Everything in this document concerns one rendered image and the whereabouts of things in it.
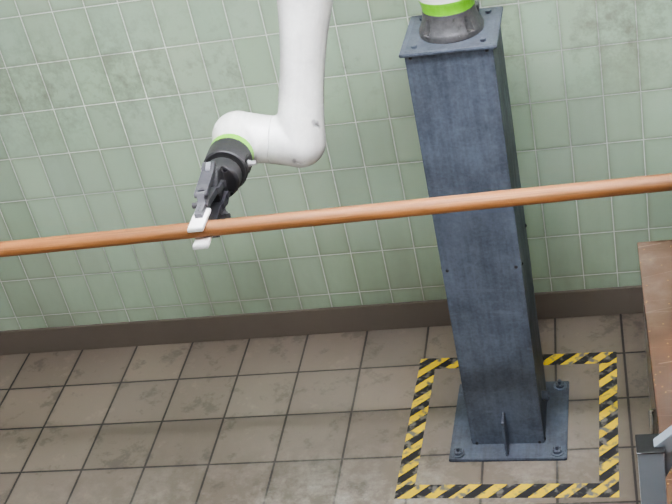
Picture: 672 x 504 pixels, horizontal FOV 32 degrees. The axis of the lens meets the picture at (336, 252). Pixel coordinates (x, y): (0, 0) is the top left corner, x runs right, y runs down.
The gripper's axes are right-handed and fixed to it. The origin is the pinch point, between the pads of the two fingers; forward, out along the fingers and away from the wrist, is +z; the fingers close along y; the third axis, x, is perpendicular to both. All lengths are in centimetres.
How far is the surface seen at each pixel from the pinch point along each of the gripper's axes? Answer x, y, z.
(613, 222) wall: -76, 87, -121
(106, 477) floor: 76, 120, -59
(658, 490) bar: -77, 32, 40
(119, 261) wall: 80, 86, -123
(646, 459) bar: -76, 25, 40
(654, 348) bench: -81, 62, -31
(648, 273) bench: -82, 62, -60
